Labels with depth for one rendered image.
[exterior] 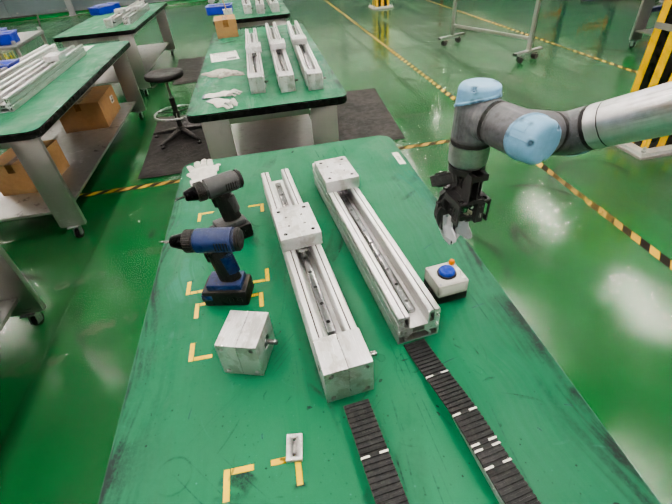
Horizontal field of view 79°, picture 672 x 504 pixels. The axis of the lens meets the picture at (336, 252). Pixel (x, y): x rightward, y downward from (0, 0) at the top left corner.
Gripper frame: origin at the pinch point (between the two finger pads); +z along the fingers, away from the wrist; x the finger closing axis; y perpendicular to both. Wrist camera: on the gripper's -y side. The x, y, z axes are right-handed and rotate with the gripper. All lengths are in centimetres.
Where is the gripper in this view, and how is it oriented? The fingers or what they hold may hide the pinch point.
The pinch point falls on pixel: (449, 237)
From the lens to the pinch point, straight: 97.8
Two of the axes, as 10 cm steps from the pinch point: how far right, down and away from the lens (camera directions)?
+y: 2.8, 6.0, -7.5
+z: 0.5, 7.7, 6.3
